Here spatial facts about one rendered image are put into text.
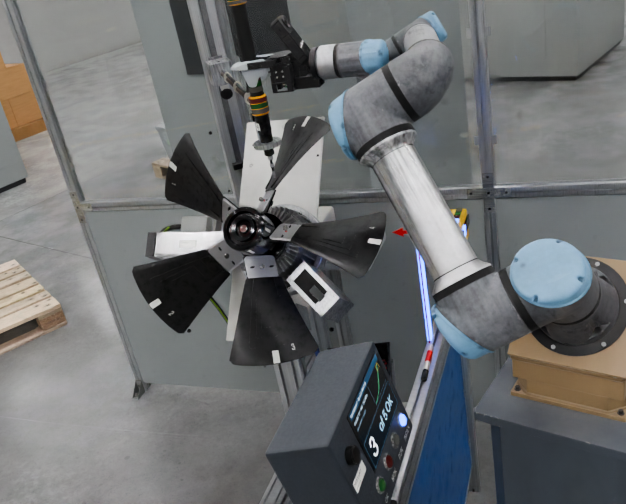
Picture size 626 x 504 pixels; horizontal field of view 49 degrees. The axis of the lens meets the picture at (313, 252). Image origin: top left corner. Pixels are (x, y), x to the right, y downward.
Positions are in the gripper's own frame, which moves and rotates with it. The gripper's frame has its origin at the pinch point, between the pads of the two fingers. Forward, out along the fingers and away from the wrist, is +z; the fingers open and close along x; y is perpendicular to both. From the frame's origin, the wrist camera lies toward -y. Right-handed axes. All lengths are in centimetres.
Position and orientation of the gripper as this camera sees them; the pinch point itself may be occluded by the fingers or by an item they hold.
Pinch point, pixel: (239, 62)
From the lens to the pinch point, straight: 170.7
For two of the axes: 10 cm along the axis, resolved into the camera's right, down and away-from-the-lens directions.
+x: 3.2, -4.7, 8.2
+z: -9.3, 0.0, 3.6
